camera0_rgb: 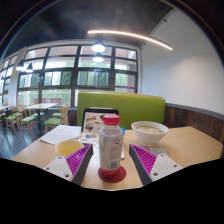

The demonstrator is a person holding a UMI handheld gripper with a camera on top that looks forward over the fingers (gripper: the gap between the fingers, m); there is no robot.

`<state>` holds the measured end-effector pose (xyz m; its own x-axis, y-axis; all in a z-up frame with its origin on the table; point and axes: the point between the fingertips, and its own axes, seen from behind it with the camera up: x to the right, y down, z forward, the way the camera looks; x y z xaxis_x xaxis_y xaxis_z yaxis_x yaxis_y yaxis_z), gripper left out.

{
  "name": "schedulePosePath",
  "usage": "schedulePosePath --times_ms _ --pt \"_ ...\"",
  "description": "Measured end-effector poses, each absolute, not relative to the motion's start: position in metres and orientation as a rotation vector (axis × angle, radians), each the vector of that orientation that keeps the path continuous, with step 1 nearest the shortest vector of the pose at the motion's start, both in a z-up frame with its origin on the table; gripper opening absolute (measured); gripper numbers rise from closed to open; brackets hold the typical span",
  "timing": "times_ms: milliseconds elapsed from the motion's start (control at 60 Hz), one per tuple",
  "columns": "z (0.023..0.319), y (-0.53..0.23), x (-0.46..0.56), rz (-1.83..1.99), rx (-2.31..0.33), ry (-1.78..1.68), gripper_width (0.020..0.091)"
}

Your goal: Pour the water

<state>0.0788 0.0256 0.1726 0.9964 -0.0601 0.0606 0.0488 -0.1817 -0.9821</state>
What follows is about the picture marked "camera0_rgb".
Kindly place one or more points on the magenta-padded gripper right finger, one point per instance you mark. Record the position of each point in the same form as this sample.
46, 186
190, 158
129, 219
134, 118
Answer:
163, 164

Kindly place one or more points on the yellow cup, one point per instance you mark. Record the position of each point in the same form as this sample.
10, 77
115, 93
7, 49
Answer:
68, 147

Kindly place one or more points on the light wooden dining table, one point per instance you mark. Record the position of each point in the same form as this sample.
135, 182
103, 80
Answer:
40, 106

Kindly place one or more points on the white paper booklet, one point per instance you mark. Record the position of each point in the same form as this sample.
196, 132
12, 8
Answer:
60, 133

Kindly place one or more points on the green booth bench back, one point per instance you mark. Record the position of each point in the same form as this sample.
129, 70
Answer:
133, 106

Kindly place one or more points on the wooden chairs with green seats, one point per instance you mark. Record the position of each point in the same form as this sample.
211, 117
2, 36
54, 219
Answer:
28, 119

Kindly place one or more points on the flat round red coaster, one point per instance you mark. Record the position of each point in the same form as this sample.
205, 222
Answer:
116, 178

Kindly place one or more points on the dark-framed window wall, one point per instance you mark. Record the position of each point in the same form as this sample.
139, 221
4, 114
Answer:
73, 68

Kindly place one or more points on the red-capped white drink bottle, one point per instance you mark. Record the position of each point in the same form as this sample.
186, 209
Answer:
110, 146

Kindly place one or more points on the white bowl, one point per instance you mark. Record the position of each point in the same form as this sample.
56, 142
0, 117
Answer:
149, 135

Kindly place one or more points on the round pendant ceiling lights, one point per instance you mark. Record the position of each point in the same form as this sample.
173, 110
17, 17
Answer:
98, 47

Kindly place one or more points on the colourful printed leaflet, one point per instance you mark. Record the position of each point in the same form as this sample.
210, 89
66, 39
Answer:
89, 137

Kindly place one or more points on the long curved strip light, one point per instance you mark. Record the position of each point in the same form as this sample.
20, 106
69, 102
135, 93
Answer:
133, 34

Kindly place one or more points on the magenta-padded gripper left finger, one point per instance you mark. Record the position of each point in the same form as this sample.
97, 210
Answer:
58, 166

